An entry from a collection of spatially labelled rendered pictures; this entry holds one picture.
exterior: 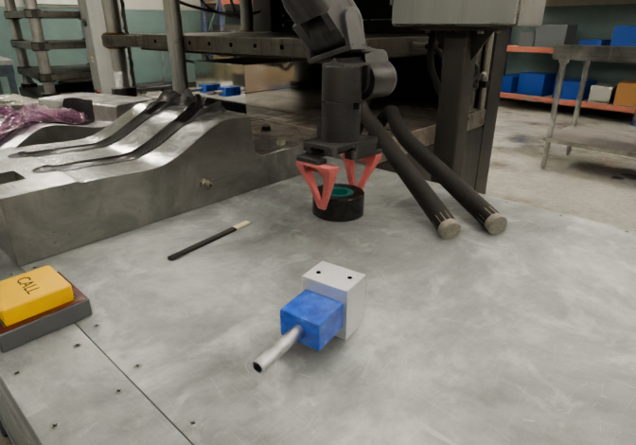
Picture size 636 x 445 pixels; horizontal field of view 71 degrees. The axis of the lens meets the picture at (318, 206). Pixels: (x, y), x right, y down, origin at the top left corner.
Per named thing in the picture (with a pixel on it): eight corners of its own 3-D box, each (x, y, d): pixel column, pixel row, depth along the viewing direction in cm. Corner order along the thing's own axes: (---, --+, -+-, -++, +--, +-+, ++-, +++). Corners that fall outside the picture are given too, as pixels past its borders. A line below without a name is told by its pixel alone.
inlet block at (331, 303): (284, 407, 35) (281, 351, 33) (236, 382, 37) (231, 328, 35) (363, 321, 45) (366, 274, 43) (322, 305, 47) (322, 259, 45)
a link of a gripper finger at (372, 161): (380, 197, 72) (383, 139, 69) (352, 208, 67) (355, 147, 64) (347, 187, 76) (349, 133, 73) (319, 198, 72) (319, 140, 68)
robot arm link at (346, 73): (313, 57, 62) (345, 59, 59) (344, 56, 67) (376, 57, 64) (313, 108, 65) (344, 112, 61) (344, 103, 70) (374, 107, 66)
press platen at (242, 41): (348, 118, 105) (350, 38, 99) (103, 78, 186) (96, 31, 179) (492, 85, 162) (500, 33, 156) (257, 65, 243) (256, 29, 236)
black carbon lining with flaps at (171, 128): (42, 190, 60) (25, 119, 57) (5, 167, 70) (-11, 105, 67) (245, 143, 84) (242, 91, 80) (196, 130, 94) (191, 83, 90)
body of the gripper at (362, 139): (378, 149, 69) (380, 99, 66) (334, 161, 62) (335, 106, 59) (344, 142, 73) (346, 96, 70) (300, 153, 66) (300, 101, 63)
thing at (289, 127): (341, 177, 111) (342, 148, 108) (106, 113, 192) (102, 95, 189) (484, 125, 169) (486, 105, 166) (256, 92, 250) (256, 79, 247)
